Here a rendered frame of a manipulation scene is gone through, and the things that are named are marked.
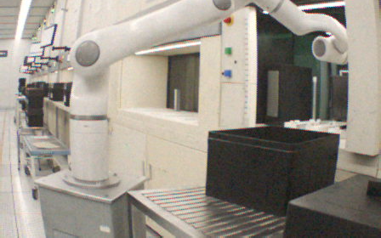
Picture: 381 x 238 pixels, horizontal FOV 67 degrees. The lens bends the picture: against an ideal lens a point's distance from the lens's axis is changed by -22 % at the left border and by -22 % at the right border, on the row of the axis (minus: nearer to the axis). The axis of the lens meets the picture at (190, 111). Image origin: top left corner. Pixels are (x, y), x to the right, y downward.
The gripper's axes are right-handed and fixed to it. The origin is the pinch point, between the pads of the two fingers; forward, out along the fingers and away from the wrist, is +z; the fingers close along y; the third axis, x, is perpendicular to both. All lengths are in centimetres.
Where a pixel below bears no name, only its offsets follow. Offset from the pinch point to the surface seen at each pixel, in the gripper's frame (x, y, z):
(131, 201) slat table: -45, -11, -92
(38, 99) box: -35, -396, -85
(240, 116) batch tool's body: -27, -46, -30
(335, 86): -12.3, -8.3, -9.2
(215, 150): -31, -1, -74
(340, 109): -21.3, -5.4, -8.7
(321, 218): -35, 43, -83
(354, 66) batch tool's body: -6.6, 17.9, -35.1
